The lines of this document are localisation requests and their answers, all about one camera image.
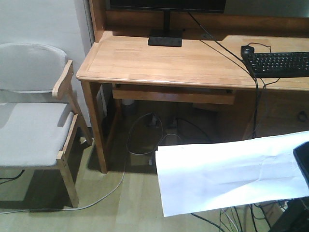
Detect grey wooden armchair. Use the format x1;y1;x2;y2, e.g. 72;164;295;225
0;43;93;208

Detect black computer monitor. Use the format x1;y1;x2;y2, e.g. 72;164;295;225
110;0;226;47

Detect black computer mouse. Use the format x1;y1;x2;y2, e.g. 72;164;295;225
240;45;254;58

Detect wooden desk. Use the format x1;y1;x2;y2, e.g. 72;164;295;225
76;0;309;174

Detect grey floor cable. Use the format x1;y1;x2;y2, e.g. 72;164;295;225
0;112;182;215

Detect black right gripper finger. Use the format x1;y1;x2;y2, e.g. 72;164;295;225
293;142;309;186

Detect black keyboard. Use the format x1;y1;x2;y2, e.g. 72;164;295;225
242;52;309;78

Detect thin black mouse cable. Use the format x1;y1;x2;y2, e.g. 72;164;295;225
248;42;272;53

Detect black monitor cable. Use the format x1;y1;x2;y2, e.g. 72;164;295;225
188;11;259;141

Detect white paper sheet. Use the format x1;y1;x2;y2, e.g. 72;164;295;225
155;131;309;217

